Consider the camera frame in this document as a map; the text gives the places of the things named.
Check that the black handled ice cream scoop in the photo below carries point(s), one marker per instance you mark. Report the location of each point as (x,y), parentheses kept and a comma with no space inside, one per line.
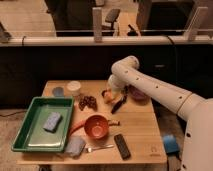
(121,101)

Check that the black remote control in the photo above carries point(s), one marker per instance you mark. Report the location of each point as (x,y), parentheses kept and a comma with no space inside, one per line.
(122,146)

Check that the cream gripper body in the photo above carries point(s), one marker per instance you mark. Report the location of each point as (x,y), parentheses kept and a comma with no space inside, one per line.
(116,93)

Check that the black office chair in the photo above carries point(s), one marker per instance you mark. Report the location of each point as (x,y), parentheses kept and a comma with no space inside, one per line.
(111,18)

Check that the orange red bowl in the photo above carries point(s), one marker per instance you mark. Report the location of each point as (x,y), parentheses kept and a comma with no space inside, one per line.
(96,127)

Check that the green plastic tray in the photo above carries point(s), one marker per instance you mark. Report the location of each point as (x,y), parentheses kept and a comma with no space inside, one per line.
(32,137)

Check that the small blue grey cup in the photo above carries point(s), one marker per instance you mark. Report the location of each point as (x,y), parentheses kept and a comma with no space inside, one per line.
(58,92)

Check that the purple bowl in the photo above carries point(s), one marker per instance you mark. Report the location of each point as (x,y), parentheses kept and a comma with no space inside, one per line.
(136,94)

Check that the yellow red apple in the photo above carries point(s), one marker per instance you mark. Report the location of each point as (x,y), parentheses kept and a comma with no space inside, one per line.
(109,98)

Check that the blue box on floor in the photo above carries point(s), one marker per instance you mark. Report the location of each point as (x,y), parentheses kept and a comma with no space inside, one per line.
(170,144)

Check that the grey folded cloth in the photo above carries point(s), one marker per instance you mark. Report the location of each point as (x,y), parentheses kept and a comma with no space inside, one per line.
(75,146)

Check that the blue sponge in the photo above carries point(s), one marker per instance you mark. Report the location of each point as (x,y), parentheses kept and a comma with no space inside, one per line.
(52,122)

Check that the silver fork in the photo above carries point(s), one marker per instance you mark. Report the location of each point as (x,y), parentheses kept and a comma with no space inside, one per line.
(91,149)

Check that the white horizontal rail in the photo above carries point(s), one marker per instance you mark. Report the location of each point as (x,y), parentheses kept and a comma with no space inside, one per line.
(106,41)

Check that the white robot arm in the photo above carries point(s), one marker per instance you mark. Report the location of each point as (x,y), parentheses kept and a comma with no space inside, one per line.
(196,111)

